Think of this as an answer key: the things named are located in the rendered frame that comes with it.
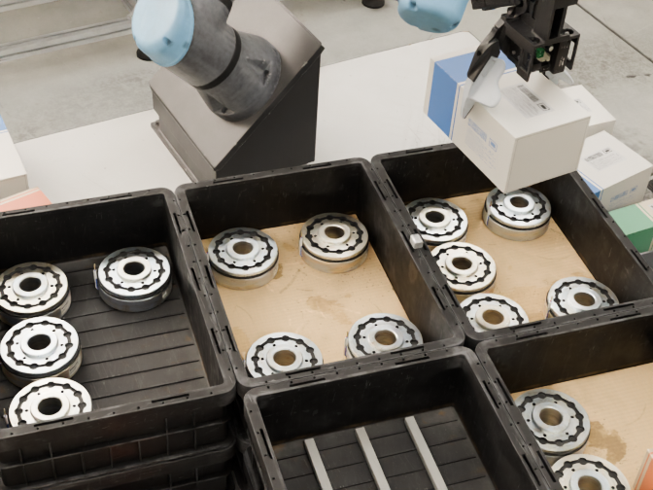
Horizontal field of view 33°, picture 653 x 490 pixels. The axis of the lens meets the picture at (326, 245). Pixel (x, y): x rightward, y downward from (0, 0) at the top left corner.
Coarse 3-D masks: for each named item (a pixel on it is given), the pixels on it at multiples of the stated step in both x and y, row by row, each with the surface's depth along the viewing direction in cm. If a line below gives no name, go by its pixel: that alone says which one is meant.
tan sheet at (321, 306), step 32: (288, 256) 165; (224, 288) 159; (288, 288) 160; (320, 288) 160; (352, 288) 161; (384, 288) 161; (256, 320) 155; (288, 320) 155; (320, 320) 156; (352, 320) 156
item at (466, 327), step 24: (384, 168) 166; (408, 216) 158; (600, 216) 161; (624, 240) 156; (432, 264) 150; (648, 264) 153; (456, 312) 144; (576, 312) 145; (600, 312) 145; (480, 336) 141
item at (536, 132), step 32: (448, 64) 149; (512, 64) 150; (448, 96) 149; (512, 96) 144; (544, 96) 144; (448, 128) 151; (480, 128) 144; (512, 128) 139; (544, 128) 139; (576, 128) 142; (480, 160) 146; (512, 160) 140; (544, 160) 143; (576, 160) 147
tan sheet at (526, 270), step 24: (480, 216) 174; (480, 240) 170; (504, 240) 170; (552, 240) 171; (504, 264) 166; (528, 264) 166; (552, 264) 167; (576, 264) 167; (504, 288) 162; (528, 288) 163; (528, 312) 159
